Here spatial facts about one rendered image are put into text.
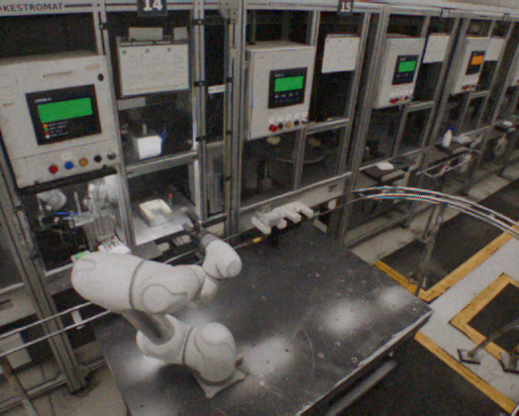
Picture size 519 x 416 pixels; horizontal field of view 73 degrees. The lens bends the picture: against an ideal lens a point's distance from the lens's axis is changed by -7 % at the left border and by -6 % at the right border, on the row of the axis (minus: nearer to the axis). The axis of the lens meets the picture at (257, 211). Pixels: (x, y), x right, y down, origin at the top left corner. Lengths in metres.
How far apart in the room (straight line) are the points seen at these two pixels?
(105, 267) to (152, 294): 0.16
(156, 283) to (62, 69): 0.95
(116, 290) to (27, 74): 0.89
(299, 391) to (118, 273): 0.97
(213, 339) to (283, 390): 0.40
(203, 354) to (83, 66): 1.16
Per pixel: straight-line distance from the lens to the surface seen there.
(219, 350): 1.46
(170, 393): 1.65
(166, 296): 0.90
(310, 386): 1.68
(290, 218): 2.26
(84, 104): 1.59
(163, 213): 2.13
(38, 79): 1.56
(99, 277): 1.00
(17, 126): 1.59
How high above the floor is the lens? 2.09
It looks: 32 degrees down
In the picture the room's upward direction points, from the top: 3 degrees clockwise
